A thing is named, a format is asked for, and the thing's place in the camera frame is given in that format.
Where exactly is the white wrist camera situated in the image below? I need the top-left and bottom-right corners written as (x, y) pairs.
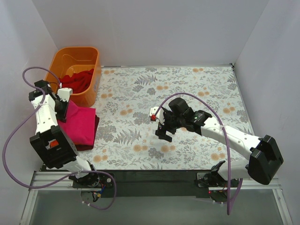
top-left (149, 106), bottom-right (165, 124)
top-left (57, 88), bottom-right (73, 102)

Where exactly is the red t shirt in bin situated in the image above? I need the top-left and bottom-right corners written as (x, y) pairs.
top-left (59, 69), bottom-right (94, 94)

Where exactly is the magenta t shirt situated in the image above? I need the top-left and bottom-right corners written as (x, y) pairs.
top-left (58, 101), bottom-right (96, 144)

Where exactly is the folded orange t shirt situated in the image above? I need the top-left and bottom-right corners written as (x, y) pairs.
top-left (50, 140), bottom-right (59, 148)

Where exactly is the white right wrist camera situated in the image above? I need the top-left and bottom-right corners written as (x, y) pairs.
top-left (149, 106), bottom-right (165, 124)

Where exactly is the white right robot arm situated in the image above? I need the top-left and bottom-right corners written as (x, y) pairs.
top-left (150, 97), bottom-right (284, 187)

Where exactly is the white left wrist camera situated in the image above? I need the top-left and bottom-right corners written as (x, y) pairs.
top-left (57, 88), bottom-right (73, 102)

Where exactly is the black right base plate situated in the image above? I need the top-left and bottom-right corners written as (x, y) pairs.
top-left (195, 172), bottom-right (228, 188)

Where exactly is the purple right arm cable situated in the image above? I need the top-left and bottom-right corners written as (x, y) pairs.
top-left (150, 92), bottom-right (244, 216)

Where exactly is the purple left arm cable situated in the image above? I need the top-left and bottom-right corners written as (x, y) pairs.
top-left (2, 67), bottom-right (117, 210)

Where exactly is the orange plastic bin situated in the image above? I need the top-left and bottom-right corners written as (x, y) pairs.
top-left (49, 46), bottom-right (101, 107)

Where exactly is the folded dark red t shirt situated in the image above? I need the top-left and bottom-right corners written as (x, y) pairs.
top-left (75, 115), bottom-right (99, 151)

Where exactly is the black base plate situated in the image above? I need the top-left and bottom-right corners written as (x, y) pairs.
top-left (195, 172), bottom-right (228, 188)
top-left (68, 172), bottom-right (113, 188)

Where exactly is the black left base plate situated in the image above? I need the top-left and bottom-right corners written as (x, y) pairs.
top-left (68, 172), bottom-right (113, 188)

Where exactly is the floral patterned table mat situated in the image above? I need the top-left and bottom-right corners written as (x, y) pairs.
top-left (79, 67), bottom-right (253, 170)

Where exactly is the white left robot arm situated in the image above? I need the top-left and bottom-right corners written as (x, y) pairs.
top-left (29, 80), bottom-right (100, 188)

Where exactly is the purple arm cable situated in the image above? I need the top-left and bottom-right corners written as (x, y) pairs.
top-left (2, 67), bottom-right (117, 210)
top-left (150, 92), bottom-right (244, 216)

